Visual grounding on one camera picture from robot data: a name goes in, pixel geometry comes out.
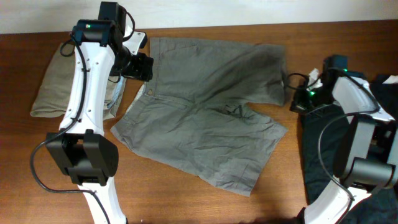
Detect dark navy garment pile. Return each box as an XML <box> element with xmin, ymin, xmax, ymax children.
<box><xmin>300</xmin><ymin>73</ymin><xmax>398</xmax><ymax>224</ymax></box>

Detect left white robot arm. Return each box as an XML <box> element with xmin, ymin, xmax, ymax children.
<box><xmin>45</xmin><ymin>20</ymin><xmax>153</xmax><ymax>223</ymax></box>

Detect grey shorts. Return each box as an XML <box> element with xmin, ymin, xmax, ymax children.
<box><xmin>111</xmin><ymin>37</ymin><xmax>287</xmax><ymax>196</ymax></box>

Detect folded khaki shorts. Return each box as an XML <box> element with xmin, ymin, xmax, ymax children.
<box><xmin>30</xmin><ymin>49</ymin><xmax>126</xmax><ymax>120</ymax></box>

